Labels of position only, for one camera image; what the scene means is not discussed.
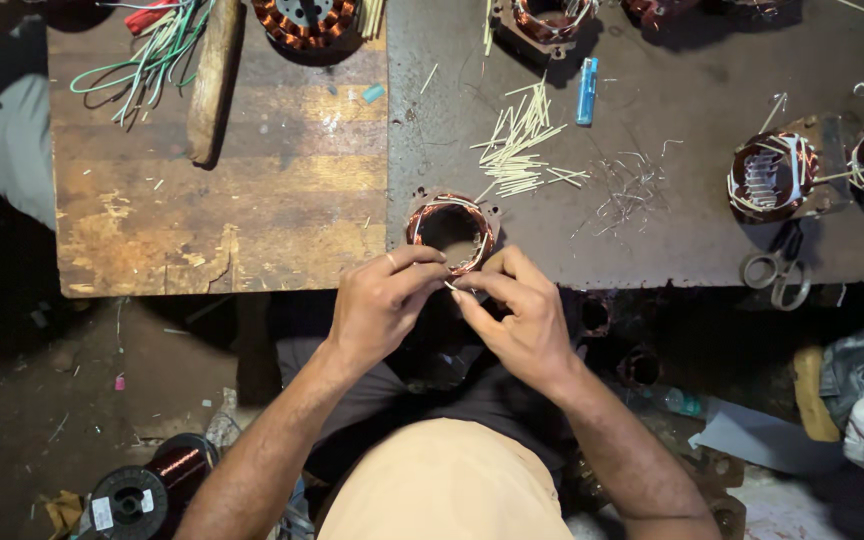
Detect striped copper wound stator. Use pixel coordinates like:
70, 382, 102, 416
250, 0, 363, 54

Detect grey paper sheet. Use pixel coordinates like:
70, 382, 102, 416
688, 396, 847, 477

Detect red tool handle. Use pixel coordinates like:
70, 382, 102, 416
123, 0, 180, 36

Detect clear plastic bottle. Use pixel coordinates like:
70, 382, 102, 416
645, 384, 704, 419

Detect person's left hand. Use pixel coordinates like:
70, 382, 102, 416
324, 245, 450, 381

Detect yellow foam piece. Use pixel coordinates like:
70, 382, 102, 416
792, 344, 843, 444

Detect person's dark trousers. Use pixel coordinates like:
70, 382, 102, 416
276, 336, 576, 485

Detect grey metal scissors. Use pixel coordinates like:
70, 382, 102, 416
742, 220, 814, 312

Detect wooden mallet handle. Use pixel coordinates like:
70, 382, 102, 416
185, 0, 245, 167

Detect bundle of green white wires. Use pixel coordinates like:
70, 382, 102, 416
69, 0, 217, 127

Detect pile of white insulation sticks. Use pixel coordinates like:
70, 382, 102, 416
468, 73, 592, 202

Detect copper wound motor stator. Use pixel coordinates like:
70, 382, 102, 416
405, 191, 502, 280

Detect worn wooden board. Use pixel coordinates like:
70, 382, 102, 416
48, 0, 390, 300

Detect copper stator with mounting lugs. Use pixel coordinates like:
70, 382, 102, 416
493, 0, 603, 61

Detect person's beige shirt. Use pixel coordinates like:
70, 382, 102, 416
316, 417, 576, 540

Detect person's right hand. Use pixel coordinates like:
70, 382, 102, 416
450, 244, 589, 403

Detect copper wire spool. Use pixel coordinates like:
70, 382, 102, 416
89, 432, 221, 540

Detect blue lighter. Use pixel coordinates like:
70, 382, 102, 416
575, 57, 600, 126

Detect dark motor stator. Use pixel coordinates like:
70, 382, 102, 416
621, 0, 705, 25

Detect small bunch of white sticks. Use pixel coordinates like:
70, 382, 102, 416
359, 0, 388, 41

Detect pile of thin wire clippings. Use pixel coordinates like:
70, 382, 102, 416
571, 138, 685, 240

